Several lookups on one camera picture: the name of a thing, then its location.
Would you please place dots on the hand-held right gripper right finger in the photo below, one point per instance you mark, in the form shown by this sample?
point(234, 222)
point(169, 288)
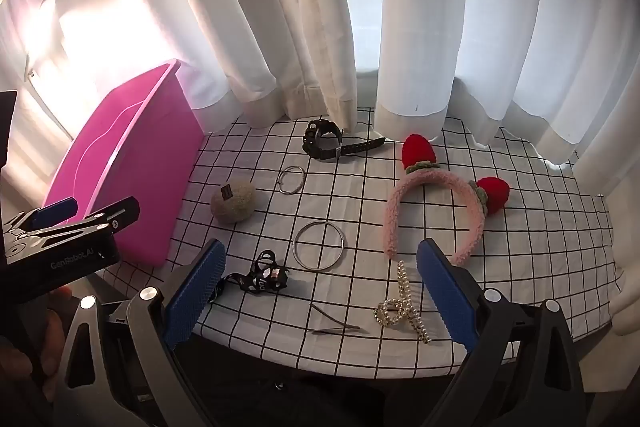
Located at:
point(445, 294)

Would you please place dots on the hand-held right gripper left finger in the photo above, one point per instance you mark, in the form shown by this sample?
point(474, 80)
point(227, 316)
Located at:
point(196, 294)

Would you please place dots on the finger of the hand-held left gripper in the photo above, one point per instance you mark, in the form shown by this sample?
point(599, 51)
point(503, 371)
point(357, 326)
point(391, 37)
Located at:
point(57, 209)
point(117, 212)

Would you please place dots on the pink plastic bin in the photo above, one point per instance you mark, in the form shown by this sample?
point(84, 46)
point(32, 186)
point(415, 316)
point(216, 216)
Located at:
point(125, 147)

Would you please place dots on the small thin silver bangle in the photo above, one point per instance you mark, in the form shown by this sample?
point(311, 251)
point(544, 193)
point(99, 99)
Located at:
point(300, 183)

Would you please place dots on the black wrist watch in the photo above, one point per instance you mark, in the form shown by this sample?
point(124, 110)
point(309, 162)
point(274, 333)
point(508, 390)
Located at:
point(327, 152)

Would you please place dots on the person's left hand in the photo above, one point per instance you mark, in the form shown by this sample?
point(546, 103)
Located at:
point(50, 342)

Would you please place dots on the pearl hair clip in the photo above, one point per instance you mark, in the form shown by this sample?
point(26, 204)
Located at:
point(402, 279)

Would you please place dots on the white black checkered tablecloth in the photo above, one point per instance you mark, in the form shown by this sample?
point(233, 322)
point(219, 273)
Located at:
point(360, 292)

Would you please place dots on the beige fuzzy ball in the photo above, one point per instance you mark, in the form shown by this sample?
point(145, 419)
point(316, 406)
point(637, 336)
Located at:
point(237, 202)

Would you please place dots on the thin metal hair pin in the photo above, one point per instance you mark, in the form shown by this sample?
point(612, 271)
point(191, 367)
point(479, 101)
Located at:
point(345, 327)

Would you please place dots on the large silver bangle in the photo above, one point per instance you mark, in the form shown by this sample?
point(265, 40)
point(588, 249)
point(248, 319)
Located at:
point(295, 247)

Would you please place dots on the pink fuzzy strawberry headband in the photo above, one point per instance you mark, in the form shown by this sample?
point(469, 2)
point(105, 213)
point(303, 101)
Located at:
point(435, 179)

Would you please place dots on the white curtain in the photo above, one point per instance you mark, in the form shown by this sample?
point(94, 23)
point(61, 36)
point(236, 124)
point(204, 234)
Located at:
point(500, 32)
point(200, 7)

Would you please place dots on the cream curtain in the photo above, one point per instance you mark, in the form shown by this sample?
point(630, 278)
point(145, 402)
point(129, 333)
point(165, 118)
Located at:
point(320, 32)

